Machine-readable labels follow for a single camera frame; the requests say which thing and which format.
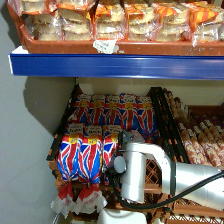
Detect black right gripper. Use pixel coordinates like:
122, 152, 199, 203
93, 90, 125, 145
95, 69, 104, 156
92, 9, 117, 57
105, 130, 135, 178

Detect Union Jack bread loaf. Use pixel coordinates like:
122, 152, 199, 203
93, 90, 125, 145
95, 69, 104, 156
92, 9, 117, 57
50, 133, 83, 216
101, 133, 122, 186
135, 95, 160, 145
74, 134, 108, 215
89, 94, 108, 127
119, 93, 146, 144
73, 94, 93, 126
104, 94, 124, 128

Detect white label bread loaf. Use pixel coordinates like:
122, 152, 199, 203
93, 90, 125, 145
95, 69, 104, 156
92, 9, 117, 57
102, 123, 123, 138
66, 122, 86, 136
84, 124, 104, 137

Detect brown bread rolls pack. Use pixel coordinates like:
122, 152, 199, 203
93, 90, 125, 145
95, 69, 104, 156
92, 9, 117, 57
178, 123, 218, 168
197, 116, 224, 158
163, 88, 192, 134

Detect black plastic crate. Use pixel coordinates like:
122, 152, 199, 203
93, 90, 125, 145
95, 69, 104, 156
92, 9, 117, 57
46, 84, 192, 168

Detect brown lattice plastic crate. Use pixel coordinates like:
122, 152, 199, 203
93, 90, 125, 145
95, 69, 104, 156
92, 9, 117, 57
48, 146, 174, 224

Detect blue shelf edge strip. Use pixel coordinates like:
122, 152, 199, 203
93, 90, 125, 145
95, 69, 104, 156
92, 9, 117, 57
9, 45, 224, 81

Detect white robot body part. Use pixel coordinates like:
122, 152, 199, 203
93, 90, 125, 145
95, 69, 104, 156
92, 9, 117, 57
98, 209, 148, 224

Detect wrapped pastries on right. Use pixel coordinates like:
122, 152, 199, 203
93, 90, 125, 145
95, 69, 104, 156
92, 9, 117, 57
163, 88, 224, 169

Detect white paper price label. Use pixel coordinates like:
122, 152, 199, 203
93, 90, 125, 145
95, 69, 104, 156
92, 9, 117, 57
92, 39, 120, 55

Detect orange plastic crate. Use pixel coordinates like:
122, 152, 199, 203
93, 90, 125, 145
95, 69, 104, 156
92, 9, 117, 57
6, 3, 224, 57

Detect clear muffin pack orange label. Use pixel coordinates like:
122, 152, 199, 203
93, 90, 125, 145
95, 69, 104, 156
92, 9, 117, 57
8, 0, 59, 17
24, 11, 64, 42
60, 9, 95, 43
124, 3, 158, 43
188, 1, 224, 46
152, 2, 194, 43
93, 3, 128, 42
56, 0, 98, 13

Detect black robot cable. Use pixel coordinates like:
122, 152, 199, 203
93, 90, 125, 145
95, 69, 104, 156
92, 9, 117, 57
111, 171, 224, 212

